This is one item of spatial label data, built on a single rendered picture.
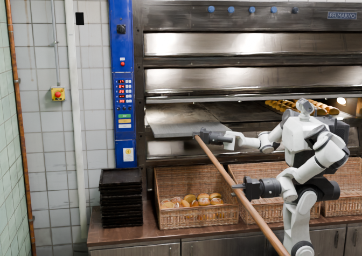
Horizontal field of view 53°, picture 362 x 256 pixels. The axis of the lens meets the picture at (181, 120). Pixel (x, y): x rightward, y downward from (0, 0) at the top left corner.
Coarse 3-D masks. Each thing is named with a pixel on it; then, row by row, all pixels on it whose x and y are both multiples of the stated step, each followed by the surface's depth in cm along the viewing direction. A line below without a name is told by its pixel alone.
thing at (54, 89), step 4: (52, 88) 253; (56, 88) 254; (60, 88) 254; (64, 88) 255; (52, 92) 254; (60, 92) 255; (64, 92) 255; (52, 96) 254; (60, 96) 255; (64, 96) 256; (52, 100) 255; (56, 100) 255; (60, 100) 256; (64, 100) 257
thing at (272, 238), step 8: (200, 144) 228; (208, 152) 211; (216, 160) 198; (224, 176) 178; (232, 184) 168; (240, 192) 159; (240, 200) 155; (248, 200) 152; (248, 208) 146; (256, 216) 139; (264, 224) 133; (264, 232) 130; (272, 232) 128; (272, 240) 124; (280, 248) 119
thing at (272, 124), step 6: (270, 120) 299; (276, 120) 299; (342, 120) 303; (348, 120) 304; (354, 120) 305; (360, 120) 306; (228, 126) 288; (234, 126) 289; (240, 126) 290; (246, 126) 291; (252, 126) 292; (258, 126) 292; (264, 126) 293; (270, 126) 294; (276, 126) 295
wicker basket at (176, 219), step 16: (160, 176) 286; (192, 176) 289; (208, 176) 291; (160, 192) 286; (192, 192) 290; (208, 192) 291; (224, 192) 286; (160, 208) 245; (176, 208) 245; (192, 208) 247; (208, 208) 249; (224, 208) 251; (160, 224) 246; (176, 224) 248; (192, 224) 250; (208, 224) 252; (224, 224) 253
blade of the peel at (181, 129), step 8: (152, 128) 273; (160, 128) 273; (168, 128) 273; (176, 128) 273; (184, 128) 273; (192, 128) 273; (200, 128) 273; (208, 128) 273; (216, 128) 273; (224, 128) 273; (160, 136) 251; (168, 136) 252; (176, 136) 253
